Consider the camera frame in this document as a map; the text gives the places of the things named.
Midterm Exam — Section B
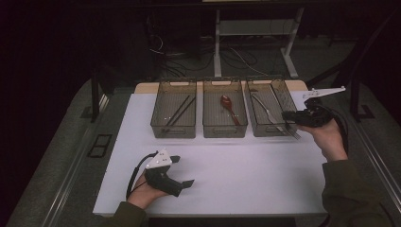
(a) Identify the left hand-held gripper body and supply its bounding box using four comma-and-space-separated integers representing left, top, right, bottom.
144, 148, 183, 198

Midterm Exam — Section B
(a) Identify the metal floor rail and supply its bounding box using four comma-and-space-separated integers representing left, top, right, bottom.
41, 94, 110, 227
346, 103, 401, 204

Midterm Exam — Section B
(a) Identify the bundle of floor cables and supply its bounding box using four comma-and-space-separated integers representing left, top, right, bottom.
148, 32, 272, 79

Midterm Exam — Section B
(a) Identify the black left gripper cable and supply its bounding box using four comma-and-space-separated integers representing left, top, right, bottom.
126, 150, 159, 201

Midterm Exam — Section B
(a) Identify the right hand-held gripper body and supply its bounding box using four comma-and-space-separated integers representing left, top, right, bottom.
294, 86, 347, 129

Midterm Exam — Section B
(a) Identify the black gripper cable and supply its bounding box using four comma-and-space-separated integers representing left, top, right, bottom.
315, 100, 350, 152
126, 150, 159, 201

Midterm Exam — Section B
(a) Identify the translucent grey storage bin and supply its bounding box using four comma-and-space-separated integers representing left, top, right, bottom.
244, 76, 303, 138
201, 79, 249, 139
150, 79, 198, 139

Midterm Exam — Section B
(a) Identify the black metal stand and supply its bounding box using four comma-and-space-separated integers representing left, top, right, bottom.
349, 75, 376, 123

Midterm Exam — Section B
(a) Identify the person's left hand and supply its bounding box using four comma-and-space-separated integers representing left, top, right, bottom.
127, 174, 169, 210

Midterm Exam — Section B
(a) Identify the black chopstick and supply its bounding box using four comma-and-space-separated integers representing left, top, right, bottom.
165, 95, 192, 130
163, 96, 197, 132

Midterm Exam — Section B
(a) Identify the brown wooden spoon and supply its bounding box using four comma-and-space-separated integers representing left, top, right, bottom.
219, 94, 241, 127

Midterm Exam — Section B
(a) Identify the white metal stand frame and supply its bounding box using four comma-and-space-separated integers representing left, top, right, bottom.
213, 8, 305, 79

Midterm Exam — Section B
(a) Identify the black floor frame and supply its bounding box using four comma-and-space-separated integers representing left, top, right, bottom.
87, 133, 113, 159

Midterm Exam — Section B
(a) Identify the person's right hand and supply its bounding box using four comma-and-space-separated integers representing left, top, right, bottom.
297, 117, 349, 163

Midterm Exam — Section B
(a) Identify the white table mat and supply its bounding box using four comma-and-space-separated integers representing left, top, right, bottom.
93, 90, 332, 218

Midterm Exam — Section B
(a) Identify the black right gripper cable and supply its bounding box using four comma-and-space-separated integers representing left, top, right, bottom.
315, 100, 350, 152

